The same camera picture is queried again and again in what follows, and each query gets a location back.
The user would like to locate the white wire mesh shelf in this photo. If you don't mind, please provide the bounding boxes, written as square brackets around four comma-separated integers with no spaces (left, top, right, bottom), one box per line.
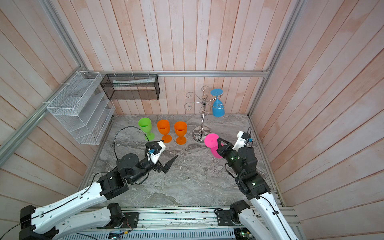
[47,72,115,145]

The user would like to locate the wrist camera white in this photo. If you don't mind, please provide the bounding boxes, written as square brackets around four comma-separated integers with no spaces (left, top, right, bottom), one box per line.
[145,140,166,165]
[233,131,253,151]

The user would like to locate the orange wine glass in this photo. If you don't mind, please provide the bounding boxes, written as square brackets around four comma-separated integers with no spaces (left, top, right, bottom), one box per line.
[174,121,188,145]
[157,120,172,144]

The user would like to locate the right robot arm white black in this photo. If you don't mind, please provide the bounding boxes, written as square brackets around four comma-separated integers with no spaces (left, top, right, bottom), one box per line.
[217,134,298,240]

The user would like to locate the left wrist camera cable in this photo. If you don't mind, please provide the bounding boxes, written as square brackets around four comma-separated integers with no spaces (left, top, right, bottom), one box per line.
[113,125,151,161]

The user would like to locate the aluminium mounting rail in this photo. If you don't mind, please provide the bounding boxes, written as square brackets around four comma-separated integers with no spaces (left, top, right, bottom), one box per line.
[60,207,300,240]

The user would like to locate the pink plastic wine glass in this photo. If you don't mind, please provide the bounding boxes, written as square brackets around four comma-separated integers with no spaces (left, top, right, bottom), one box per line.
[204,133,223,159]

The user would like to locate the blue plastic wine glass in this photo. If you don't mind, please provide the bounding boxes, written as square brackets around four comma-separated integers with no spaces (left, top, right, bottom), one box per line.
[211,89,225,118]

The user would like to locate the horizontal aluminium wall profile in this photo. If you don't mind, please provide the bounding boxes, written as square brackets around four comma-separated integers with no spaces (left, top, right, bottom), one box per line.
[97,70,270,78]

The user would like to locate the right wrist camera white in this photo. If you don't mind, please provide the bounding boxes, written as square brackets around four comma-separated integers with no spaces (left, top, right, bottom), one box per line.
[233,131,253,151]

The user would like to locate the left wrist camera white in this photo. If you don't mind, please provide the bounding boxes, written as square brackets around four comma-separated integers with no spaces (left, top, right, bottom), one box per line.
[145,140,166,165]

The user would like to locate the orange wine glass front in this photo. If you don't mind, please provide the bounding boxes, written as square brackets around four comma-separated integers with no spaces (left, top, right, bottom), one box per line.
[157,120,172,144]

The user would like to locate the black wire mesh basket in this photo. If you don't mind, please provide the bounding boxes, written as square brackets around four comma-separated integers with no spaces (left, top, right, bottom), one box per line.
[101,73,161,101]

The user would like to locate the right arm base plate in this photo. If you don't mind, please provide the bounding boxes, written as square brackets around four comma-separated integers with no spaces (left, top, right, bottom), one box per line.
[214,208,241,226]

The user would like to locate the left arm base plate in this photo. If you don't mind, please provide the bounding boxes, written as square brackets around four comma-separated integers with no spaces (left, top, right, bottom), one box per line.
[97,212,140,229]

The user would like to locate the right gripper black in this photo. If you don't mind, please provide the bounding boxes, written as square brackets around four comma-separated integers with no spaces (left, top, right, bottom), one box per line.
[217,137,243,179]

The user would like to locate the green plastic wine glass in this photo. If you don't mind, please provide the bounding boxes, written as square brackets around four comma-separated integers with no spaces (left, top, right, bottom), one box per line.
[138,118,155,142]

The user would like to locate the chrome wine glass rack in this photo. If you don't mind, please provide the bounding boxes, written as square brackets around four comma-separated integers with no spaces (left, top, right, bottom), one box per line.
[184,86,215,143]

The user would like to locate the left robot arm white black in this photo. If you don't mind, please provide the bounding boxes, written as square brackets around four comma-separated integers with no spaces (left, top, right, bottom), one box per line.
[19,154,176,240]

